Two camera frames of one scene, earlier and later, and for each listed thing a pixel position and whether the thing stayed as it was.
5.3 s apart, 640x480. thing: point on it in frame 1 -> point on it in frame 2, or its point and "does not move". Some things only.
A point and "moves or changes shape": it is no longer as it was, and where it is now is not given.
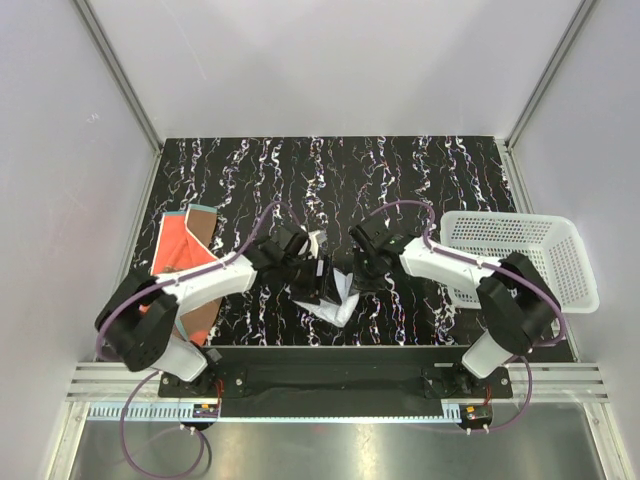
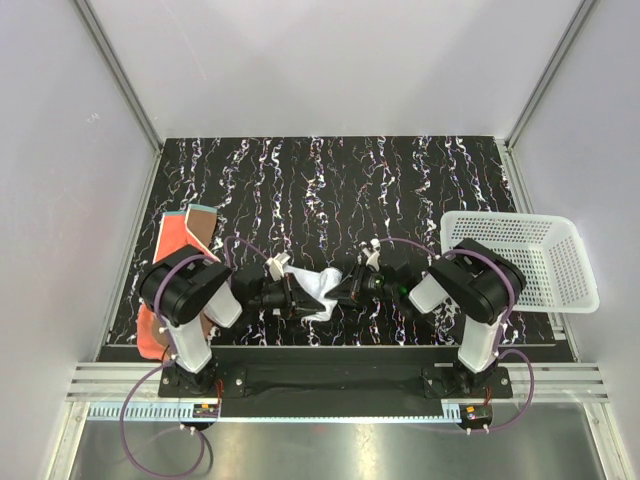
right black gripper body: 367,275 -> 365,285
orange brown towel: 184,240 does not move
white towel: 338,312 moves or changes shape
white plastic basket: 553,244 does not move
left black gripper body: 301,275 -> 282,296
